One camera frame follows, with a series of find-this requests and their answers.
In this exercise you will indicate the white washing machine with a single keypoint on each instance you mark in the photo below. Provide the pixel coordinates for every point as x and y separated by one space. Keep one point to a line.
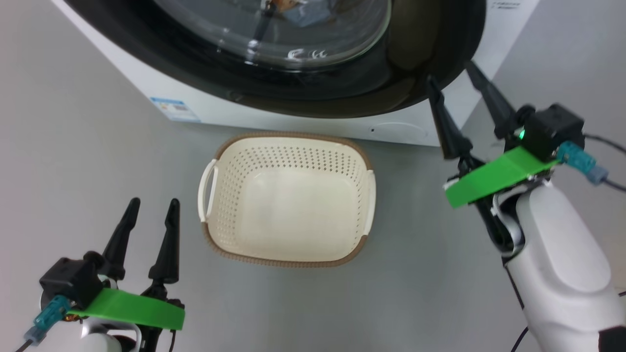
146 83

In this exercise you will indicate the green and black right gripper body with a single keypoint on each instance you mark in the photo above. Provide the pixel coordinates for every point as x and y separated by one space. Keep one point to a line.
494 178

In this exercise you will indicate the cream perforated laundry basket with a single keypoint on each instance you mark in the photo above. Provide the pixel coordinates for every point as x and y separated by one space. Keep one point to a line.
288 220

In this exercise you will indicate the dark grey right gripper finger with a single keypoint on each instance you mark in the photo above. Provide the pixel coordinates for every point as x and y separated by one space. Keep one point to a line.
450 132
496 105

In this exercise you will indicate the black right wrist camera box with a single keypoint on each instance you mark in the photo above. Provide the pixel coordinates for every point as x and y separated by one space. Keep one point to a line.
555 129

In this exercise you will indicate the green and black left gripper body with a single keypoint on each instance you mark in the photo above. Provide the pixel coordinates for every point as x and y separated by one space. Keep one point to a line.
132 310

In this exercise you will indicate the blue energy label sticker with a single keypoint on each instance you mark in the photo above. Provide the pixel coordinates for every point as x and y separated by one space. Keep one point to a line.
175 110

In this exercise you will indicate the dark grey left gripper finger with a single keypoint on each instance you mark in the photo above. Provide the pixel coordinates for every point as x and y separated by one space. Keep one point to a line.
167 249
120 244

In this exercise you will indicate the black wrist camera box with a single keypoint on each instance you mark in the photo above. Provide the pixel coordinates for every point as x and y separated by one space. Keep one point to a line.
68 278
555 129

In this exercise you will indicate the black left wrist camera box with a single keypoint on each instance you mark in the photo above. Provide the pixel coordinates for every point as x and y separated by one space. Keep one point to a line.
68 278

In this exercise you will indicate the round filter cover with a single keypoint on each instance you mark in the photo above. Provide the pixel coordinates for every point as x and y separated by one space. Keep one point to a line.
398 133

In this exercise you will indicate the blue cartoon print garment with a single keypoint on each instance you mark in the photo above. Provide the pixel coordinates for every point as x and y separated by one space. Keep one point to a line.
308 12

